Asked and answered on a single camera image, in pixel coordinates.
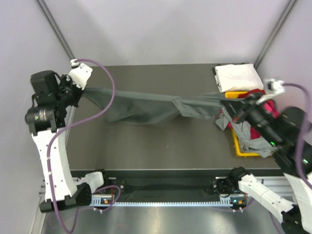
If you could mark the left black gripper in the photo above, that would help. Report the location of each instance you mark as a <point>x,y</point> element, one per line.
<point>67,80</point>

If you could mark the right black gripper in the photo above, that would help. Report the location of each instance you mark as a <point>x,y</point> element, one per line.
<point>237,109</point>

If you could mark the dark grey t shirt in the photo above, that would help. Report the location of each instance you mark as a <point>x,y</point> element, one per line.
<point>145,108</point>

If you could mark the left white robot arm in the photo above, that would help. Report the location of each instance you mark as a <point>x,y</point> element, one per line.
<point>46,118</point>

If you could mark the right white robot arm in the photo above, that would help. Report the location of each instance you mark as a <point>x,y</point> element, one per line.
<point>291,153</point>

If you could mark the dark red t shirt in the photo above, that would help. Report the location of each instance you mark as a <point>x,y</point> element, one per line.
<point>255,91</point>

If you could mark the yellow plastic basket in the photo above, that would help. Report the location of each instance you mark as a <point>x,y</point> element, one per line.
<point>238,152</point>

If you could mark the light grey t shirt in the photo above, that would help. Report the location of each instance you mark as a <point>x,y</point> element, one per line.
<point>244,134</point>

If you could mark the folded white t shirt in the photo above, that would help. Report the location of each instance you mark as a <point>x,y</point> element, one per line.
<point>237,77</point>

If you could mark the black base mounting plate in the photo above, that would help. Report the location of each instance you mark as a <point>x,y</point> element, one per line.
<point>169,185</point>

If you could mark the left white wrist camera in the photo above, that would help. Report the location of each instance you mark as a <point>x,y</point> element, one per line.
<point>79,74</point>

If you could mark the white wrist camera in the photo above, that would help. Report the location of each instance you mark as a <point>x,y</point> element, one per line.
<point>79,74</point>
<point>272,88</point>

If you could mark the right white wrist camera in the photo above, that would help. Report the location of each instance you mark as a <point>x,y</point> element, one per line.
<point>272,88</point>

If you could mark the left aluminium corner post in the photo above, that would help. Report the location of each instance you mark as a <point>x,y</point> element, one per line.
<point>55,28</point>

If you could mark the aluminium corner post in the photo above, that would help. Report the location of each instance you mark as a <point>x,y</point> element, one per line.
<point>275,31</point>
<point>55,28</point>

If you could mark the slotted grey cable duct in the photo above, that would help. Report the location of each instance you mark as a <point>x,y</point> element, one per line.
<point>105,201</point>

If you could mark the right aluminium corner post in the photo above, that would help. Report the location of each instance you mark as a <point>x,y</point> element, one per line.
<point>275,31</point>

